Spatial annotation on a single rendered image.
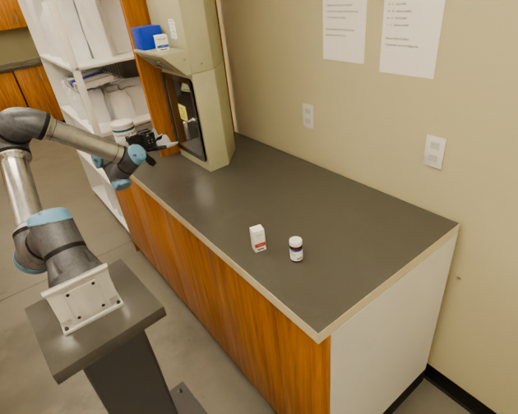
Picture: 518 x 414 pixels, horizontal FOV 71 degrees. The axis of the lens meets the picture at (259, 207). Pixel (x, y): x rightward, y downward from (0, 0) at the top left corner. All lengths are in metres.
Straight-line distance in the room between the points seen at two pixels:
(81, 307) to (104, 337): 0.11
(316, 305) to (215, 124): 1.04
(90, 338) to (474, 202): 1.28
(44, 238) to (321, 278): 0.81
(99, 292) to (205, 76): 1.02
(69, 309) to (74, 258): 0.14
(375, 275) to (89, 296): 0.84
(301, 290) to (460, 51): 0.86
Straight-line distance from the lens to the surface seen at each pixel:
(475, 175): 1.40
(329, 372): 1.21
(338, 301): 1.10
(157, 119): 2.07
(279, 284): 1.15
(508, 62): 1.28
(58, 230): 1.18
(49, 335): 1.25
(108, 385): 1.35
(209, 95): 1.75
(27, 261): 1.31
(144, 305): 1.19
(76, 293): 1.15
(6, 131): 1.44
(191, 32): 1.69
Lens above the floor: 1.74
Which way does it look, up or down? 32 degrees down
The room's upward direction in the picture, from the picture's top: 7 degrees counter-clockwise
